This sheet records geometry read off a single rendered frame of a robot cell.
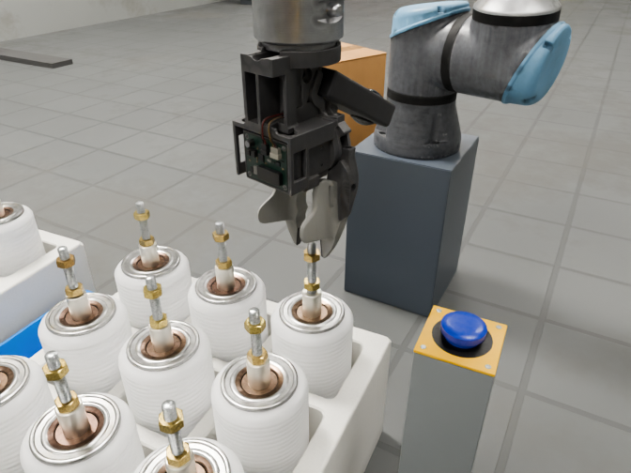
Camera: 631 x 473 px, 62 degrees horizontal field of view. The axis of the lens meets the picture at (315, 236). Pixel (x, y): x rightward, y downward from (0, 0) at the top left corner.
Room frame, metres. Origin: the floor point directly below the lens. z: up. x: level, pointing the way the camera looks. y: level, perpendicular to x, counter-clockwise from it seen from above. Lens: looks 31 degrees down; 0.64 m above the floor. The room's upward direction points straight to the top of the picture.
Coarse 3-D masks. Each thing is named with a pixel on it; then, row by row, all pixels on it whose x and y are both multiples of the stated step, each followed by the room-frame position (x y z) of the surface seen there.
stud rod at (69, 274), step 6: (60, 246) 0.47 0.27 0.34; (66, 246) 0.47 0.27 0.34; (60, 252) 0.46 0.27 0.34; (66, 252) 0.47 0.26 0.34; (60, 258) 0.47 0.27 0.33; (66, 258) 0.46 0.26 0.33; (66, 270) 0.46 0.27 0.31; (72, 270) 0.47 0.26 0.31; (66, 276) 0.46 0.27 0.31; (72, 276) 0.47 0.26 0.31; (72, 282) 0.46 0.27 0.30; (72, 288) 0.46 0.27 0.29
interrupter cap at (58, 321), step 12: (96, 300) 0.49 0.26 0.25; (108, 300) 0.49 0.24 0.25; (60, 312) 0.47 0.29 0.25; (96, 312) 0.47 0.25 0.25; (108, 312) 0.47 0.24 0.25; (48, 324) 0.45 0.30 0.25; (60, 324) 0.45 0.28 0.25; (72, 324) 0.45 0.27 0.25; (84, 324) 0.45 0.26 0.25; (96, 324) 0.45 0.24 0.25; (72, 336) 0.43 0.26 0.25
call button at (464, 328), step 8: (456, 312) 0.38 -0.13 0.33; (464, 312) 0.38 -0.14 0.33; (448, 320) 0.36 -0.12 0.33; (456, 320) 0.36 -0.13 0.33; (464, 320) 0.36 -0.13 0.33; (472, 320) 0.36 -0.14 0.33; (480, 320) 0.36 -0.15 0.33; (440, 328) 0.36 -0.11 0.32; (448, 328) 0.35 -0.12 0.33; (456, 328) 0.35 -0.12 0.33; (464, 328) 0.35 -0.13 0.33; (472, 328) 0.35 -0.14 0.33; (480, 328) 0.35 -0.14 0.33; (448, 336) 0.35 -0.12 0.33; (456, 336) 0.34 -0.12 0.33; (464, 336) 0.34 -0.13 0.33; (472, 336) 0.34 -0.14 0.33; (480, 336) 0.34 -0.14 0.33; (456, 344) 0.35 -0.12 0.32; (464, 344) 0.34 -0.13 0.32; (472, 344) 0.34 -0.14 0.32
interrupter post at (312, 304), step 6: (306, 294) 0.47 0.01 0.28; (318, 294) 0.47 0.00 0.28; (306, 300) 0.46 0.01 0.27; (312, 300) 0.46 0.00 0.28; (318, 300) 0.46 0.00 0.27; (306, 306) 0.46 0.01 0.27; (312, 306) 0.46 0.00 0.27; (318, 306) 0.46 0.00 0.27; (306, 312) 0.46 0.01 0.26; (312, 312) 0.46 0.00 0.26; (318, 312) 0.46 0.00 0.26
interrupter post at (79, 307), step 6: (84, 294) 0.47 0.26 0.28; (72, 300) 0.46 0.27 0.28; (78, 300) 0.46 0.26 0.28; (84, 300) 0.46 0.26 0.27; (72, 306) 0.46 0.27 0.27; (78, 306) 0.46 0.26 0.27; (84, 306) 0.46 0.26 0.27; (72, 312) 0.46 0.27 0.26; (78, 312) 0.46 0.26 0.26; (84, 312) 0.46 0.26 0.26; (90, 312) 0.47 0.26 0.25; (72, 318) 0.46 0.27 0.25; (78, 318) 0.46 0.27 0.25; (84, 318) 0.46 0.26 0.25
